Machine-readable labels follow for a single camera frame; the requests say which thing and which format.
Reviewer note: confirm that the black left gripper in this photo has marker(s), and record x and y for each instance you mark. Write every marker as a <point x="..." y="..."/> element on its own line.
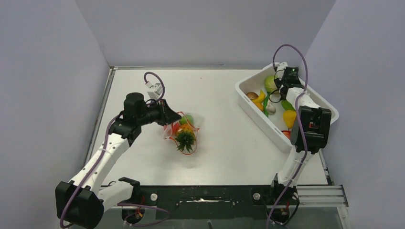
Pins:
<point x="167" y="115"/>

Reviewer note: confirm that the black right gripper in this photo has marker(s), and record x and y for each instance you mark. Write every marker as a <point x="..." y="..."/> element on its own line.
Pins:
<point x="282" y="80"/>

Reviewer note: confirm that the toy peach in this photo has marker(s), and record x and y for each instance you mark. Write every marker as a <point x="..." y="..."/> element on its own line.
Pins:
<point x="171" y="129"/>

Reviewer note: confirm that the small green cabbage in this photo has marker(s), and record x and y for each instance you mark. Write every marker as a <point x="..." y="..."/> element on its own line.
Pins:
<point x="187" y="119"/>

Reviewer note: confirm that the clear zip bag orange zipper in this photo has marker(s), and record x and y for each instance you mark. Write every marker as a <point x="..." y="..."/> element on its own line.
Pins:
<point x="198" y="121"/>

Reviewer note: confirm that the light green pepper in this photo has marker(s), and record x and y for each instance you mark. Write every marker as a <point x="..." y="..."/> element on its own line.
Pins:
<point x="287" y="105"/>

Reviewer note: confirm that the toy pineapple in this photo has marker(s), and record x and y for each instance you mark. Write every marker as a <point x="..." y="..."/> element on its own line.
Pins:
<point x="185" y="138"/>

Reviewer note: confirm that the white garlic bulb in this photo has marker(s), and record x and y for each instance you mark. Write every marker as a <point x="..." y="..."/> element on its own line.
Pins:
<point x="270" y="109"/>

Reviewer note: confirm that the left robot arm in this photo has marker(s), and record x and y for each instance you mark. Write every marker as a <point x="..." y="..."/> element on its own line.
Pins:
<point x="82" y="201"/>

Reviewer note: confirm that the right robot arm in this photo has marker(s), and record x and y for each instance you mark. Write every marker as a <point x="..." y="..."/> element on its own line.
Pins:
<point x="310" y="129"/>

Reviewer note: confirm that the pale green cabbage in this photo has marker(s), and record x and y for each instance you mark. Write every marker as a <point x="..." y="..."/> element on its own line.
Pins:
<point x="270" y="84"/>

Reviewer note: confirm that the yellow pear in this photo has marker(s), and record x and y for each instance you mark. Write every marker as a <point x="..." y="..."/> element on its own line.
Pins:
<point x="289" y="117"/>

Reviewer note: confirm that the yellow banana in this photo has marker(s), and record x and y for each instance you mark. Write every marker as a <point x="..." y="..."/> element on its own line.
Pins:
<point x="260" y="99"/>

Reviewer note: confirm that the orange fruit piece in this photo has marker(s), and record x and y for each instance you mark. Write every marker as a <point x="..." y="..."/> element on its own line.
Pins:
<point x="259" y="106"/>

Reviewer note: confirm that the green bean pod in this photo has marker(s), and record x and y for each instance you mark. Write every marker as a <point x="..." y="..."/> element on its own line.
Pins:
<point x="265" y="103"/>

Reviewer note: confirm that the brown onion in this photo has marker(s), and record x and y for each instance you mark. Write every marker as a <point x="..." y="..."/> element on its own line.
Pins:
<point x="252" y="95"/>

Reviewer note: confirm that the white plastic bin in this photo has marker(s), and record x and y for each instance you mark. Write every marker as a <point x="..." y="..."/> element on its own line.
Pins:
<point x="268" y="116"/>

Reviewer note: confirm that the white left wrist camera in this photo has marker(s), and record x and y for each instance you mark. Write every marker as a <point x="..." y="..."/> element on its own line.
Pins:
<point x="154" y="91"/>

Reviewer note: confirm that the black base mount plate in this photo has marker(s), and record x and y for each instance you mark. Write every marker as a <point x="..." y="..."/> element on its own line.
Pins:
<point x="214" y="202"/>

